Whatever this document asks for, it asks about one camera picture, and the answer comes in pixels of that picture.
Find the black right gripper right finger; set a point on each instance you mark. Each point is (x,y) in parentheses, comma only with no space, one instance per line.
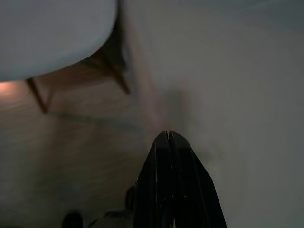
(197,185)

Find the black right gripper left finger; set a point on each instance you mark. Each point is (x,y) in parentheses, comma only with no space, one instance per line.
(152,180)

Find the white chair with wooden legs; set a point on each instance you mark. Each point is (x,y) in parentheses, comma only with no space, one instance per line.
(47,35)

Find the white bed sheet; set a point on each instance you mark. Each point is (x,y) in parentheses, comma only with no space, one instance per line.
(225,83)

